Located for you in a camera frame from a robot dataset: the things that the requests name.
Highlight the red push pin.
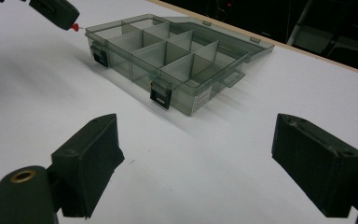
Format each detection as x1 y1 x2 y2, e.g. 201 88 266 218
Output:
70 22 85 33

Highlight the grey transparent compartment box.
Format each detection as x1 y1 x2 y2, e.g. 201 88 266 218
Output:
84 13 276 118

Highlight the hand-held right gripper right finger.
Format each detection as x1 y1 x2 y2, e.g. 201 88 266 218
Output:
270 112 358 218

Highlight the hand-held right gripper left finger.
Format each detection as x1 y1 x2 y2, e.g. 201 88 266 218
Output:
49 113 126 219

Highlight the desk with white leg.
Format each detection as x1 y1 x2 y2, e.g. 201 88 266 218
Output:
286 0 314 47

